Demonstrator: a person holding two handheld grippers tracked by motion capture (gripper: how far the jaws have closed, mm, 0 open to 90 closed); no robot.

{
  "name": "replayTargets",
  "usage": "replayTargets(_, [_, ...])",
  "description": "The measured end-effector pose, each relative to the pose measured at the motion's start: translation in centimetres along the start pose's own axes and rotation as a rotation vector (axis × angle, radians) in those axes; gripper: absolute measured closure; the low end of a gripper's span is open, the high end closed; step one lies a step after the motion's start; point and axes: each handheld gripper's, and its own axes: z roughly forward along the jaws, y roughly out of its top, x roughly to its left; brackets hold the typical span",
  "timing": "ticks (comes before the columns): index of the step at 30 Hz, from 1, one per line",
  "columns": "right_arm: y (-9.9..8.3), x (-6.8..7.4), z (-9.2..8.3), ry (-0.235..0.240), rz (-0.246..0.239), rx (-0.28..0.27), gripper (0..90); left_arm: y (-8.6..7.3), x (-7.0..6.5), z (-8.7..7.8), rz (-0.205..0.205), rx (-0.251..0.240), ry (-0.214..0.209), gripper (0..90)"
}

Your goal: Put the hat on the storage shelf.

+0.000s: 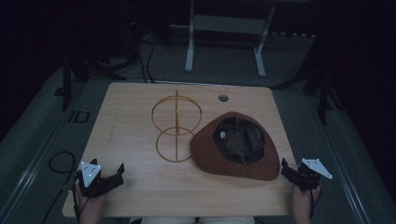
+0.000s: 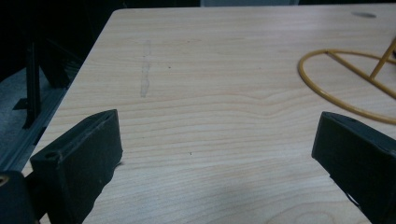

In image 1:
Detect white metal table frame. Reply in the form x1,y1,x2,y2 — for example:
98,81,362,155
169,0,312,78

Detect person's right hand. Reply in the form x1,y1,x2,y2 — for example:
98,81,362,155
291,182,322,209

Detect gold wire hat stand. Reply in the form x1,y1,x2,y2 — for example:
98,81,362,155
150,90,204,163

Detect black metal stand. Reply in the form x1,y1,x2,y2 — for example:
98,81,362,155
272,31,346,126
53,53,141,112

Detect black rectangular floor frame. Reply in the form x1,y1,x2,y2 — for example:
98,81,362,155
67,109,92,124

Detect right hand-held gripper cable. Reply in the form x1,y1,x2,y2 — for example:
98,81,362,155
307,183,323,218

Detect black hanging cables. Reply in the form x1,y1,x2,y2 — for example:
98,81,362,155
136,29,157,85

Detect person's left hand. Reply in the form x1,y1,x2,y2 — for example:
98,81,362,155
75,184,107,210

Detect brown felt hat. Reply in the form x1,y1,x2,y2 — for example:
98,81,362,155
189,110,281,182

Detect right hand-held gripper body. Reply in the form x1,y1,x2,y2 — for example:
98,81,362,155
280,157,333,192

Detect black floor cable loop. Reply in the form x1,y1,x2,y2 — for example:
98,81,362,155
40,150,78,224

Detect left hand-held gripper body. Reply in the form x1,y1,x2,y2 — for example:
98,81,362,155
76,161,125,199

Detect grey floor rail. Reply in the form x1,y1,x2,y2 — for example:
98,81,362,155
0,78,94,218
311,102,375,224

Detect left hand-held gripper cable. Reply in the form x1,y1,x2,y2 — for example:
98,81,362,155
71,177,82,224

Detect hand-held gripper cable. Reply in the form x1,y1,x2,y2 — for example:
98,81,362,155
307,183,323,218
71,177,82,224

